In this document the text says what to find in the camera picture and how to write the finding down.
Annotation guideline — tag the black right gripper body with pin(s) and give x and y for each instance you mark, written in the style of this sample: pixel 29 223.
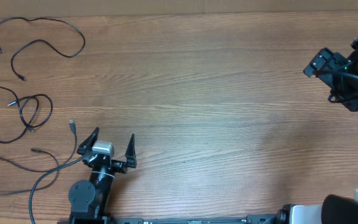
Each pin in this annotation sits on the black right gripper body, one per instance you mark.
pixel 350 90

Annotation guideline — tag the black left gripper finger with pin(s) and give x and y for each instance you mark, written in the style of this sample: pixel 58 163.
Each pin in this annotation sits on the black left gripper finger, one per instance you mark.
pixel 131 160
pixel 88 143

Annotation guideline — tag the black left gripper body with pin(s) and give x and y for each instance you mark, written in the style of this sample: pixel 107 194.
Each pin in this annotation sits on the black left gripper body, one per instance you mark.
pixel 119 166

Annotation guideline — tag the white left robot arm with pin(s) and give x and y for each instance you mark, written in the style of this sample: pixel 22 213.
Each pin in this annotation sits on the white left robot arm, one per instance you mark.
pixel 89 198

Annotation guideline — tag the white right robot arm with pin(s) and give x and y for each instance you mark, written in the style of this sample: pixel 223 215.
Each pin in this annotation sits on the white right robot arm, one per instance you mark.
pixel 333 208

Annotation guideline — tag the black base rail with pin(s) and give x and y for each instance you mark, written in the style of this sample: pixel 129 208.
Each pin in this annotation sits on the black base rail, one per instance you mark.
pixel 194 220

